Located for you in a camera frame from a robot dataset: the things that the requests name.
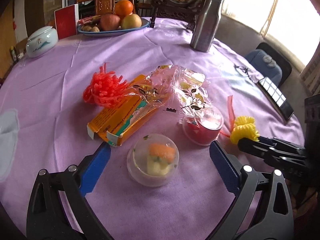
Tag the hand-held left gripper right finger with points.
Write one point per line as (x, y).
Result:
(223, 168)

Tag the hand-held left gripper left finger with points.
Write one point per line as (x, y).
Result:
(96, 167)

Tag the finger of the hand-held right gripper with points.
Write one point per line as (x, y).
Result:
(282, 145)
(282, 163)

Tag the yellow foam fruit net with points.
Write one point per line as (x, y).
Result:
(243, 130)

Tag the red jelly cup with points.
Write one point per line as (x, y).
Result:
(202, 132)

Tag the orange cardboard box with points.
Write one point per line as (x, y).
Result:
(125, 125)

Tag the clear plastic food cup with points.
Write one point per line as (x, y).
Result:
(152, 162)

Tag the red foam fruit net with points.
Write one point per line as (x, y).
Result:
(105, 87)

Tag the clear printed plastic wrapper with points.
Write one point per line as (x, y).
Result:
(185, 90)

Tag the black tablet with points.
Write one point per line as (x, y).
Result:
(275, 95)

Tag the red plastic strip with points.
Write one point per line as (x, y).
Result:
(230, 112)

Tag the checked window curtain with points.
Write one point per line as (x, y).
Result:
(313, 77)

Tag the black office chair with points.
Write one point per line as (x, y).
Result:
(282, 62)

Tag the purple tablecloth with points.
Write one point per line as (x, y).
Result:
(62, 92)

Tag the bunch of keys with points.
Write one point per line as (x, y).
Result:
(241, 68)

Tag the blue seat cushion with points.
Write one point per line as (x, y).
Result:
(260, 60)

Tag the white ceramic jar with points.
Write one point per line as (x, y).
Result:
(41, 42)

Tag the blue-rimmed fruit plate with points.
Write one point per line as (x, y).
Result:
(117, 32)

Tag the walnut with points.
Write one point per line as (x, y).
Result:
(86, 28)
(95, 29)

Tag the steel water bottle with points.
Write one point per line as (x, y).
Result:
(205, 27)

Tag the red apple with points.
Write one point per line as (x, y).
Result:
(110, 22)

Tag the red box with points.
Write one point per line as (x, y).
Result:
(65, 22)

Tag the red snack wrapper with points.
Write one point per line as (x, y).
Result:
(87, 19)

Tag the yellow-green apple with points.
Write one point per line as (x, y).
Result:
(131, 21)

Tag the orange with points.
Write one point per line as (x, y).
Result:
(123, 8)

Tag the carved wooden chair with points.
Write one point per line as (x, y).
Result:
(105, 5)

